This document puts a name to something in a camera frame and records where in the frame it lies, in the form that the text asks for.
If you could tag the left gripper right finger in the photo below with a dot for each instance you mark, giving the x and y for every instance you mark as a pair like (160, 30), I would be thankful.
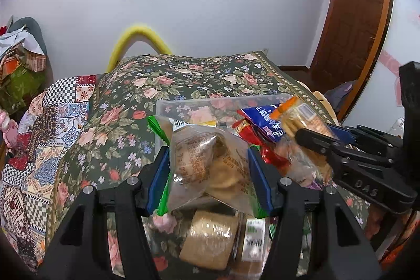
(339, 249)

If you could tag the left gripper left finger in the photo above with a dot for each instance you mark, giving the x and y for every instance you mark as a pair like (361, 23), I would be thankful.
(79, 249)

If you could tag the yellow curved foam tube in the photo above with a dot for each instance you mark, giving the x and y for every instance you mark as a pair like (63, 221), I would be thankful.
(136, 35)

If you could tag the wooden door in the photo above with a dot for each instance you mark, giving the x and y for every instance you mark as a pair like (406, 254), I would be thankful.
(351, 40)

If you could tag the pink plush toy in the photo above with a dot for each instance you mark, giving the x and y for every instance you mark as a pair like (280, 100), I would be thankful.
(9, 129)

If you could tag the square cracker pack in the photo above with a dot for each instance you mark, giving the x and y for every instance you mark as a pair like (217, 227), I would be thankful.
(210, 240)

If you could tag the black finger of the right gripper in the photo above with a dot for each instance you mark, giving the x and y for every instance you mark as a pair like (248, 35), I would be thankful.
(325, 142)

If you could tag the pile of clothes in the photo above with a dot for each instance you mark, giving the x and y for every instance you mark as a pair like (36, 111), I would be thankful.
(23, 65)

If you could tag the patchwork quilt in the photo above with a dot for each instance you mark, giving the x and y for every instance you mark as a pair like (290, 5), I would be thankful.
(50, 126)

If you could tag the round cracker roll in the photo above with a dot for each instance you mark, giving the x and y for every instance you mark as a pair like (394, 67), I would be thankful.
(253, 246)

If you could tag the red snack packet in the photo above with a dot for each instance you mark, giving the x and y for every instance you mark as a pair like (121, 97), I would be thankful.
(249, 134)

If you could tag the clear plastic storage bin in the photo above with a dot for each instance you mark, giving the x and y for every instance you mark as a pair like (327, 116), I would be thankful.
(219, 111)

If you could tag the blue red biscuit bag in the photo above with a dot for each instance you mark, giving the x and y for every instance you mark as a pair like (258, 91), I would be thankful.
(260, 117)

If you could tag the clear green cookie bag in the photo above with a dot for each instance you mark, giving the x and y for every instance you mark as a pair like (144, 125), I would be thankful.
(205, 162)

